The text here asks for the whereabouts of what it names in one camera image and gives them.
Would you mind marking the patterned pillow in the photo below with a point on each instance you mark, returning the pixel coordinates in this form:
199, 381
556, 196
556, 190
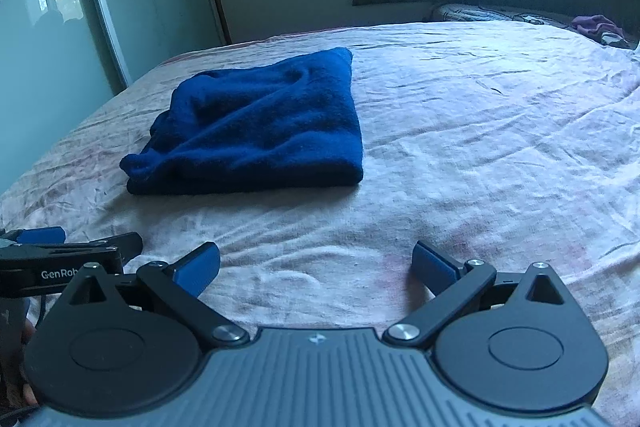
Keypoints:
480, 13

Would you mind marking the purple cloth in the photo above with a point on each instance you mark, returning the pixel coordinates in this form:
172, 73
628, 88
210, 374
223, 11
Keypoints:
595, 24

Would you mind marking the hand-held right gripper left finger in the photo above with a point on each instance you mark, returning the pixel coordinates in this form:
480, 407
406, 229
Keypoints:
197, 269

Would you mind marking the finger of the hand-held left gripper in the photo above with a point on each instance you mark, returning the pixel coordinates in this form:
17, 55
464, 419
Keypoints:
115, 243
40, 235

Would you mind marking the blue knit sweater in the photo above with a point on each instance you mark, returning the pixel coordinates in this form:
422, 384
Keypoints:
260, 132

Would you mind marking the person's left hand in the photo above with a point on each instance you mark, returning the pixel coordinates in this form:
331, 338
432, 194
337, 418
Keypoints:
22, 392

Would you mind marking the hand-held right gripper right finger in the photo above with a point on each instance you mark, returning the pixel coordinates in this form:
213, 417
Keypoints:
430, 267

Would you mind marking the bed with pink sheet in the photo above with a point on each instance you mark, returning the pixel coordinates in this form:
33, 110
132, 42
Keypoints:
475, 157

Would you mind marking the small white cloth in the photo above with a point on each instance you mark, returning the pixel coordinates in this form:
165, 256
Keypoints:
615, 39

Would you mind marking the glass sliding wardrobe door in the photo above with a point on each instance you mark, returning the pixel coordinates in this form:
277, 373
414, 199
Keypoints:
45, 57

